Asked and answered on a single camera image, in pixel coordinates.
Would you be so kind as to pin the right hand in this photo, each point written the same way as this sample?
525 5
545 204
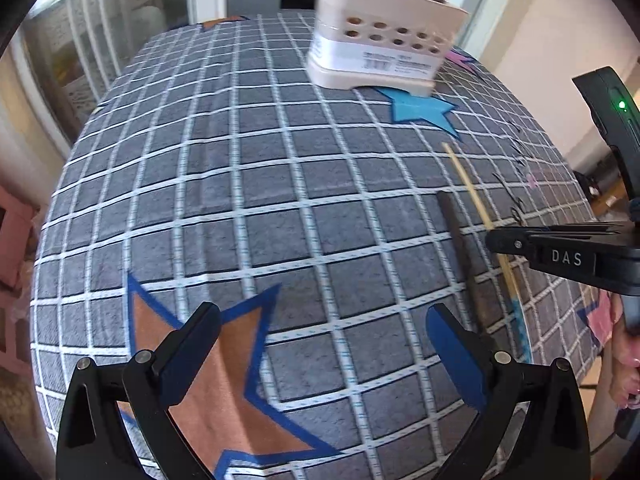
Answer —
625 365

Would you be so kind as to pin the beige plastic utensil holder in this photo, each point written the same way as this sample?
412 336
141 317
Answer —
396 44

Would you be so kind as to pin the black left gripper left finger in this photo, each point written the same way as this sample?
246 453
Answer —
92 440

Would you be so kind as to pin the wooden chopstick on table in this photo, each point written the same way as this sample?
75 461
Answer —
504 264

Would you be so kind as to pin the grey checked tablecloth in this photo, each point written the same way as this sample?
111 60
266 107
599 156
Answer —
214 170

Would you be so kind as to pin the dark handled utensil on table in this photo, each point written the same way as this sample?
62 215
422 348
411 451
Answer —
476 301

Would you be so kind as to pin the pink toy house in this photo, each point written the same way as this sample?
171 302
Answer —
16 283

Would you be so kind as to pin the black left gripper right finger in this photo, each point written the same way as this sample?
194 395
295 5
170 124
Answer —
553 442

